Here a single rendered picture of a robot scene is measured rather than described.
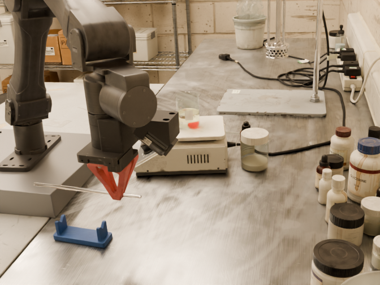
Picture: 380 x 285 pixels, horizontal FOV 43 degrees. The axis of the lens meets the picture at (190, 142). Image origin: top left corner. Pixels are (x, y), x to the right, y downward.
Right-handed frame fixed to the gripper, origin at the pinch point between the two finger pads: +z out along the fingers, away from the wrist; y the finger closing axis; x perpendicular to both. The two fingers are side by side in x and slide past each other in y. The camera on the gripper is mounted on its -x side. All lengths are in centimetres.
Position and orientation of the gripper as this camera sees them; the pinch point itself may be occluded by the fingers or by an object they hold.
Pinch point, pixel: (117, 194)
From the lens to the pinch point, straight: 78.4
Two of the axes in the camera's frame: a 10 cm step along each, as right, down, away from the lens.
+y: 3.1, -4.0, 8.6
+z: 0.5, 9.1, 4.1
